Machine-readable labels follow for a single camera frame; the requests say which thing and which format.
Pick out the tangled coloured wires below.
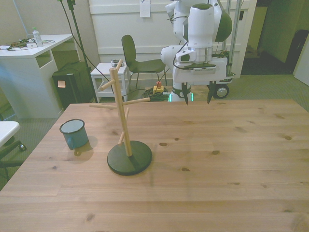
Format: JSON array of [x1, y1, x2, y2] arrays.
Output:
[[6, 38, 33, 51]]

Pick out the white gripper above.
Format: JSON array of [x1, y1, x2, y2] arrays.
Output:
[[172, 57, 229, 106]]

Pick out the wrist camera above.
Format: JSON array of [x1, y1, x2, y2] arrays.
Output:
[[177, 62, 217, 73]]

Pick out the white office chair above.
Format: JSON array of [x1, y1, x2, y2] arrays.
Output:
[[0, 120, 27, 182]]

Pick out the white desk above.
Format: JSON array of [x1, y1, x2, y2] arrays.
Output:
[[0, 34, 79, 119]]

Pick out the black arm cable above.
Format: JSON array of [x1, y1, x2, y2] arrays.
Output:
[[166, 13, 191, 71]]

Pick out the green coiled cables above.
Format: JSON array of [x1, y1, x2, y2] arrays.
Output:
[[142, 87, 169, 102]]

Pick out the clear plastic bottle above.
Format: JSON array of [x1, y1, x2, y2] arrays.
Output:
[[32, 27, 44, 48]]

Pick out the wheeled cart with aluminium frame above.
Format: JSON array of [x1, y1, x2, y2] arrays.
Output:
[[190, 0, 242, 99]]

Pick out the yellow emergency stop button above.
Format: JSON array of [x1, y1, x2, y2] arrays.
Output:
[[153, 81, 165, 95]]

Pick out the white paper sheet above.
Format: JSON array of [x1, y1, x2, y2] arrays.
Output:
[[139, 0, 152, 18]]

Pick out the blue enamel mug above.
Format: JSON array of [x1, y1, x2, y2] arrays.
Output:
[[59, 119, 89, 150]]

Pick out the white small side table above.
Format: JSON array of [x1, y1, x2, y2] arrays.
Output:
[[90, 62, 130, 99]]

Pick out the wooden mug tree black base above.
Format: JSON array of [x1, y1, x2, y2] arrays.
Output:
[[89, 59, 153, 176]]

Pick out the black chair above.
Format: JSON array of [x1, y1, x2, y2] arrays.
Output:
[[121, 34, 167, 89]]

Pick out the black box case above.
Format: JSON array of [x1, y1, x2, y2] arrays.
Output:
[[52, 62, 97, 110]]

